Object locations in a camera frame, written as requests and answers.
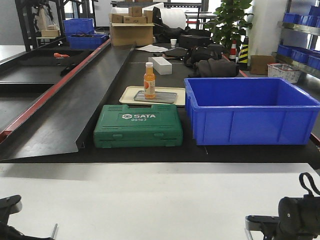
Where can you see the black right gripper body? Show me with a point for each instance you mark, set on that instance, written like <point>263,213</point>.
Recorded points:
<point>299,218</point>

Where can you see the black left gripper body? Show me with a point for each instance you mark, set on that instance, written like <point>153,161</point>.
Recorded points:
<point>8,206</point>

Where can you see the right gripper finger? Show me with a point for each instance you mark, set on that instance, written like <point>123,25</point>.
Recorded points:
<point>261,222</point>

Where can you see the green black screwdriver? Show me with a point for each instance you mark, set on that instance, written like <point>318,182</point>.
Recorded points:
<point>248,234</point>
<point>55,231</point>

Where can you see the small grey metal tray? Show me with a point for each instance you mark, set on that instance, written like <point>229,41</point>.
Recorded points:
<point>160,97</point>

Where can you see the beige plastic tray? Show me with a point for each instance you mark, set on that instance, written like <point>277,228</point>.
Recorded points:
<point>130,92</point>

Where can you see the large blue plastic bin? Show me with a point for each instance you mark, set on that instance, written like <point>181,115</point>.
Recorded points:
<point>249,111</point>

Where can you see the green SATA tool case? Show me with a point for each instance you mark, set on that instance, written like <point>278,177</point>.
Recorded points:
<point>121,126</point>

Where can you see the brown cardboard box on floor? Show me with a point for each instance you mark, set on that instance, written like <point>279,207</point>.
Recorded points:
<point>259,64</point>

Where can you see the dark grey bag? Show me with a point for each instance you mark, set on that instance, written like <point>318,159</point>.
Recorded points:
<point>212,68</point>

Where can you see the orange white traffic cone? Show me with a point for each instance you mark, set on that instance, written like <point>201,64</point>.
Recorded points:
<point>233,51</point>

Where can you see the orange juice bottle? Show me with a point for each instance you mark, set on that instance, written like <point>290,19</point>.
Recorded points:
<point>149,81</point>

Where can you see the blue crate on conveyor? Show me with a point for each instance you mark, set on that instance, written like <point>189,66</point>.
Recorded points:
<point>88,42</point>

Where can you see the white foam block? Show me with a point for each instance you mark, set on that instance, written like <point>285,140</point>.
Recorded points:
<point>161,65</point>

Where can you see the upper blue crate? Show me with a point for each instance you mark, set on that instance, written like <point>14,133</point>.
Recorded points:
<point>78,26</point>

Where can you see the black equipment case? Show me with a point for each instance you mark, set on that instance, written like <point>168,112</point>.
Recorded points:
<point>190,41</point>

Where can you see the white paper cup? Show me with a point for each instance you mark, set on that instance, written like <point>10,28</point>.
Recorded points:
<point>173,43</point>

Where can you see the green potted plant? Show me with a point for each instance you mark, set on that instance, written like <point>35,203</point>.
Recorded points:
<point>231,23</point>

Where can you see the large open cardboard box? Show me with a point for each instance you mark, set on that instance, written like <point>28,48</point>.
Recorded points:
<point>140,34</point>

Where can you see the white foam roll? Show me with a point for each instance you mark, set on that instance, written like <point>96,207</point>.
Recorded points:
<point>173,17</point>

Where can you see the white wire basket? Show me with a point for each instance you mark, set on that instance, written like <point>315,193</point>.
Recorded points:
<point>284,71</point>

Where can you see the orange handled tool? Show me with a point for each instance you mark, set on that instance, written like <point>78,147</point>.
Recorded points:
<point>60,55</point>

